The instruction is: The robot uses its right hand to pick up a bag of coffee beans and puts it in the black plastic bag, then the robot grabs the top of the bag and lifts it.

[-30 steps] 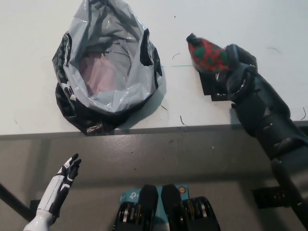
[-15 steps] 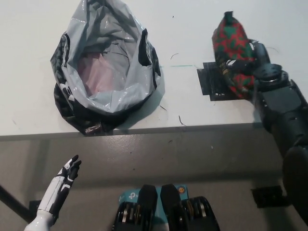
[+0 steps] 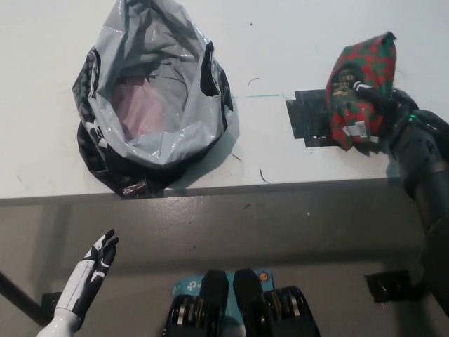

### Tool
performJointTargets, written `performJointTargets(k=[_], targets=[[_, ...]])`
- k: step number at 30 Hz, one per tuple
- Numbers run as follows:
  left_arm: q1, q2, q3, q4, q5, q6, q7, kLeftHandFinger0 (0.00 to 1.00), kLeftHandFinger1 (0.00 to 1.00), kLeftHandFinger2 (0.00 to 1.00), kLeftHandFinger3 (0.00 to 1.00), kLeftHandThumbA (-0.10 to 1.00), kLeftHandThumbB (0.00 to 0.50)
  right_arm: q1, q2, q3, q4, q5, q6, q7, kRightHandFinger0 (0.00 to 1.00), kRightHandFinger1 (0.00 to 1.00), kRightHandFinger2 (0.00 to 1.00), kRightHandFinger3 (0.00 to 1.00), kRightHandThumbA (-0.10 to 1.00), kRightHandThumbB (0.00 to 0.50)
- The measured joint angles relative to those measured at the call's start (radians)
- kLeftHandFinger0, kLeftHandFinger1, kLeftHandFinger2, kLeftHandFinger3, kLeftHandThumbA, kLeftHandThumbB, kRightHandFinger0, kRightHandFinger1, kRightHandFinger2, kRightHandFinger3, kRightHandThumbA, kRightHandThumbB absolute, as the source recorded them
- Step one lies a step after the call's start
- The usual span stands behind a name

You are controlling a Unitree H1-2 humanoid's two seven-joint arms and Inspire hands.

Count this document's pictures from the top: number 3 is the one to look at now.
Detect black and white right hand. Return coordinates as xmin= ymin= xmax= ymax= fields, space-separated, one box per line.
xmin=352 ymin=80 xmax=449 ymax=150

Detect white and black left hand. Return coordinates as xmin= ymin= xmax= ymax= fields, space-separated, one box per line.
xmin=55 ymin=229 xmax=119 ymax=316

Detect red green coffee bean bag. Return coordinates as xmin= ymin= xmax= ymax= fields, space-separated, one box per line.
xmin=324 ymin=31 xmax=398 ymax=152

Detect black table leg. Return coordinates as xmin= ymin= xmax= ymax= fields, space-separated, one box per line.
xmin=0 ymin=270 xmax=45 ymax=326

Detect black tape patch on table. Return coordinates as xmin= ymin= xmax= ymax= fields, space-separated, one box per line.
xmin=286 ymin=89 xmax=355 ymax=148

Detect black floor tape patch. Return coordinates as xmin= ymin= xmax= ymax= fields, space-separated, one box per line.
xmin=41 ymin=291 xmax=71 ymax=326
xmin=364 ymin=269 xmax=427 ymax=303

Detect black plastic bag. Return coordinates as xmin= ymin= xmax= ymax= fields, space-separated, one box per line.
xmin=72 ymin=0 xmax=240 ymax=197

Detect teal box on robot body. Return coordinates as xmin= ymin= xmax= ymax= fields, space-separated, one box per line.
xmin=170 ymin=268 xmax=274 ymax=337

